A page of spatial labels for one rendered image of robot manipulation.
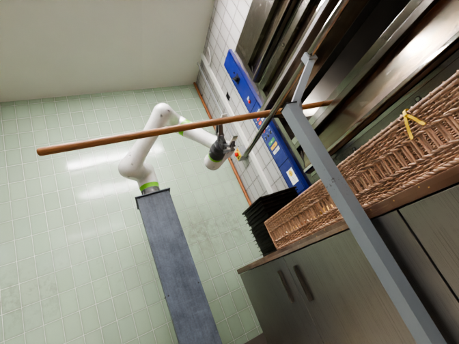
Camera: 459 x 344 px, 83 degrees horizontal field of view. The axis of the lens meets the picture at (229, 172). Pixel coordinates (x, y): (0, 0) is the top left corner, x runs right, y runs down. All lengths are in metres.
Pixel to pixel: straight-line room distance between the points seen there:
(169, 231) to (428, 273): 1.26
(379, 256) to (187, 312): 1.09
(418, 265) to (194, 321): 1.14
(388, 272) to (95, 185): 2.11
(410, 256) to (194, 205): 1.82
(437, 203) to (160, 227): 1.33
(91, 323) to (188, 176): 1.29
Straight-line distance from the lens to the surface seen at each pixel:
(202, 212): 2.31
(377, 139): 0.78
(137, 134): 1.09
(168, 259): 1.59
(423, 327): 0.79
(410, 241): 0.76
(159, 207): 1.66
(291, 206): 1.13
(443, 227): 0.71
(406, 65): 1.30
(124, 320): 2.14
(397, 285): 0.76
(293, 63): 1.51
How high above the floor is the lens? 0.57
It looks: 20 degrees up
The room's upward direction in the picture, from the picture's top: 24 degrees counter-clockwise
